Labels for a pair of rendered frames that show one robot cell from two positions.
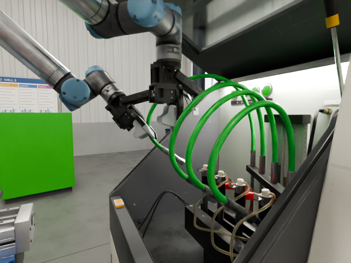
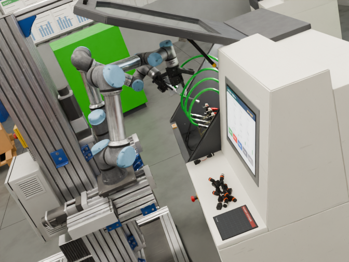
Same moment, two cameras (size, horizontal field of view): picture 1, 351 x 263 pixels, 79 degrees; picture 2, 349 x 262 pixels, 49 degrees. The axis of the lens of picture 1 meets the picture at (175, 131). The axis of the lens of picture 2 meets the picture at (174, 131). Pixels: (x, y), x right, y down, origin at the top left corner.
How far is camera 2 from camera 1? 185 cm
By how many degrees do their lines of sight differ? 31
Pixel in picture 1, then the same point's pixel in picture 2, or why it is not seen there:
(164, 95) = (174, 82)
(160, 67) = (169, 70)
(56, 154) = not seen: hidden behind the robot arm
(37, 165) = not seen: hidden behind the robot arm
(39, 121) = (92, 45)
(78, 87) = (138, 84)
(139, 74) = not seen: outside the picture
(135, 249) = (180, 144)
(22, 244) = (139, 149)
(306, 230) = (217, 131)
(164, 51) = (168, 64)
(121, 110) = (160, 83)
